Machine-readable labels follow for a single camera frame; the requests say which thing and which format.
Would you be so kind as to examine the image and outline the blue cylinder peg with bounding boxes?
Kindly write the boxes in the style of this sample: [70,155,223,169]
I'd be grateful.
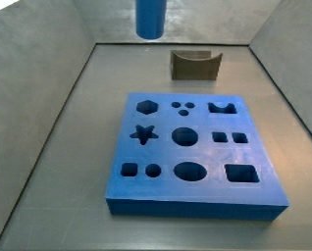
[136,0,166,40]

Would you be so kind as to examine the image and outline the blue shape-sorting board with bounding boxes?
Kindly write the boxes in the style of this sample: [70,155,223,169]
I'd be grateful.
[105,93,289,221]

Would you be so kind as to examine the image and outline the dark grey cradle stand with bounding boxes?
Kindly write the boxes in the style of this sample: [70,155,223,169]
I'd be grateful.
[170,50,223,80]

